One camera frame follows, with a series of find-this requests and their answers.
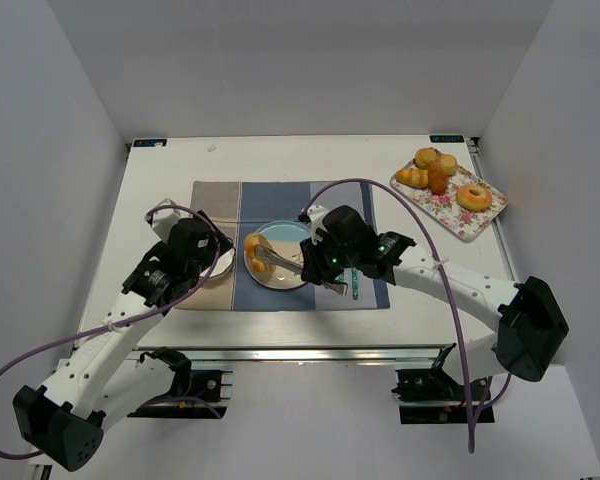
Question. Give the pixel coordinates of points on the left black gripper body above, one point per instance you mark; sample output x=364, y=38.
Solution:
x=212, y=248

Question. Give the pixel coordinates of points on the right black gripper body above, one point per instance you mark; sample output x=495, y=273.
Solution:
x=311, y=260

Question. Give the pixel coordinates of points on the metal tongs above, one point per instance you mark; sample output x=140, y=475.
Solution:
x=269, y=256

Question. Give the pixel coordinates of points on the plain bagel bread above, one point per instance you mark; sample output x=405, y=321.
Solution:
x=253, y=240

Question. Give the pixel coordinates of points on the brown fried bread piece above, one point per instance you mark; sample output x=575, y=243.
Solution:
x=437, y=178

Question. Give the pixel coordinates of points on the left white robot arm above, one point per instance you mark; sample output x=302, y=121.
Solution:
x=67, y=415

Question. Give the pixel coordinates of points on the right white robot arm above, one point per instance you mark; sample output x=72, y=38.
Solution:
x=526, y=323

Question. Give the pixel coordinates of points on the striped croissant bread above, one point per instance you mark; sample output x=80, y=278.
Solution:
x=413, y=177

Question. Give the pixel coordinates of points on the white scalloped bowl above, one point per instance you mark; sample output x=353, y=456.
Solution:
x=222, y=267

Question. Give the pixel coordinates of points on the blue beige round plate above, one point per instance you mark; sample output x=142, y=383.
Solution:
x=285, y=237

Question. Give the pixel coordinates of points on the round bun left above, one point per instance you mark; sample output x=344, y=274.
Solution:
x=426, y=156

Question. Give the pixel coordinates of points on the round bun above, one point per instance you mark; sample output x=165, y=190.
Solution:
x=448, y=164
x=426, y=156

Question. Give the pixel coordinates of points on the glazed orange donut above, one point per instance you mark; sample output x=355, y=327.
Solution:
x=474, y=197

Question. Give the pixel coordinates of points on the left blue table label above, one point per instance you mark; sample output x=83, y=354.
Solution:
x=149, y=143

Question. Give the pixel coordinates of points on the blue table label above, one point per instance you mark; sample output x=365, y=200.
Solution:
x=149, y=143
x=441, y=138

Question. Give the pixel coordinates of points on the round bun right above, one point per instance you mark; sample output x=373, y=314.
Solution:
x=448, y=164

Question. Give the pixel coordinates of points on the right blue table label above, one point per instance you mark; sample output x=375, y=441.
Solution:
x=441, y=138

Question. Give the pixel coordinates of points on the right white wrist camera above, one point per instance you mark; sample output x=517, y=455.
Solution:
x=313, y=218

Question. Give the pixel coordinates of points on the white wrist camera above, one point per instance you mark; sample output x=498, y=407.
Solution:
x=162, y=221
x=313, y=218

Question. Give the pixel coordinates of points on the teal handled knife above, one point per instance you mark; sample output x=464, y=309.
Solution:
x=354, y=284

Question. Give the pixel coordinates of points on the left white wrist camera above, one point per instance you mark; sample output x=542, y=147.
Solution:
x=162, y=221

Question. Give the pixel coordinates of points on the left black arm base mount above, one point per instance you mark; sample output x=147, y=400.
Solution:
x=196, y=392

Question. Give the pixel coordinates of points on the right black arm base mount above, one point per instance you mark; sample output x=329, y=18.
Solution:
x=429, y=396

